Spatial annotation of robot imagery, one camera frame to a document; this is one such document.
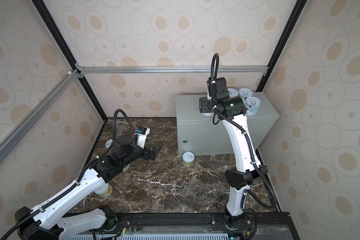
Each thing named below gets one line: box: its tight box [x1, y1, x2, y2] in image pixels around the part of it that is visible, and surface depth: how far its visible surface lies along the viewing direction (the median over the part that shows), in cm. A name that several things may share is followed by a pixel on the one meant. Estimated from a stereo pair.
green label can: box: [182, 151, 195, 167], surface depth 94 cm
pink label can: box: [201, 112, 214, 117], surface depth 74 cm
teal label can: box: [238, 88, 254, 100], surface depth 79 cm
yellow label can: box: [105, 139, 113, 149], surface depth 99 cm
